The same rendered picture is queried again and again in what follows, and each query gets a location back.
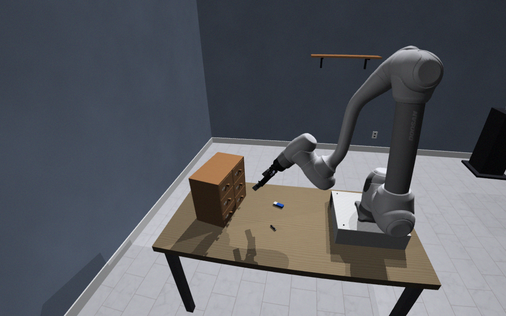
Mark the brown wooden drawer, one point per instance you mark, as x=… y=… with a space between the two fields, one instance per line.
x=225 y=185
x=239 y=184
x=229 y=212
x=227 y=199
x=240 y=196
x=238 y=170

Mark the brown wooden chest of drawers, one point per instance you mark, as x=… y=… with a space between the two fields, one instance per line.
x=204 y=184

